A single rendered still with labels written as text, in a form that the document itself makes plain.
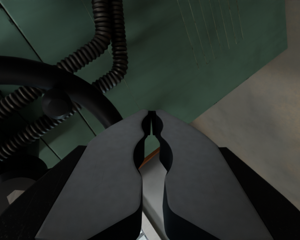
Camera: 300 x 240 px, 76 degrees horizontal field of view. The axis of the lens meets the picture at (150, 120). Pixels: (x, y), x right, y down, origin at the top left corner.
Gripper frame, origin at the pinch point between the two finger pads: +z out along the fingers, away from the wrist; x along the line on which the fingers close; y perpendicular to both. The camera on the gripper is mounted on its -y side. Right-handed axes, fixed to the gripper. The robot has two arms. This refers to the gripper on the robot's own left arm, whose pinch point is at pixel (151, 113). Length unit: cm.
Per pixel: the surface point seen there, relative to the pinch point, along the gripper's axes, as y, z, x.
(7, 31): -1.3, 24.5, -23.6
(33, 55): 2.6, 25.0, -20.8
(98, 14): -4.2, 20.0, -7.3
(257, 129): 53, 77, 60
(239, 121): 53, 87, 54
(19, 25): -2.1, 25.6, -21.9
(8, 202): 12.5, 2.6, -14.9
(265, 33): 2, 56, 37
